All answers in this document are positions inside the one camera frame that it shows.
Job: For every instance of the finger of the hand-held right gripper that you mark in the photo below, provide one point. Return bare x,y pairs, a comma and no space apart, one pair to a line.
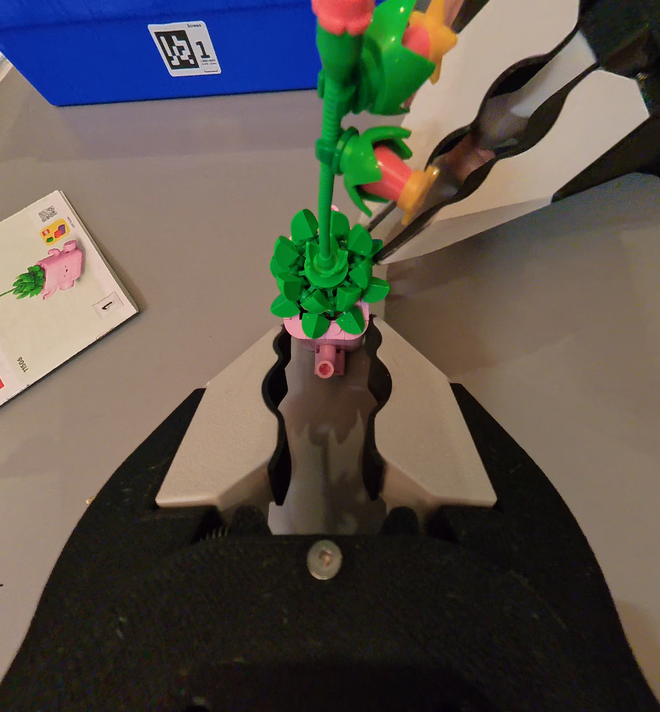
502,45
529,185

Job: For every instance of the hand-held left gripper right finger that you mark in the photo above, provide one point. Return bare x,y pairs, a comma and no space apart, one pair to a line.
434,446

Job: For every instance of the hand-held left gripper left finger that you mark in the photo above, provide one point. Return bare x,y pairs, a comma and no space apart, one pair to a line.
212,446

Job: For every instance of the blue plastic bin white label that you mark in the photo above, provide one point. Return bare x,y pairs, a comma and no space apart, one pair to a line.
85,56

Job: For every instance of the green toy brick plant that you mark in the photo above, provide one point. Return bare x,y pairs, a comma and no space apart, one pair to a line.
323,278

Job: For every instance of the pink toy brick pot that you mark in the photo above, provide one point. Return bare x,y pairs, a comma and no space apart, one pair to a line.
326,357

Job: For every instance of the toy brick instruction booklet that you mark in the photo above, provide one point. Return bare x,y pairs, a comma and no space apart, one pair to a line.
56,335

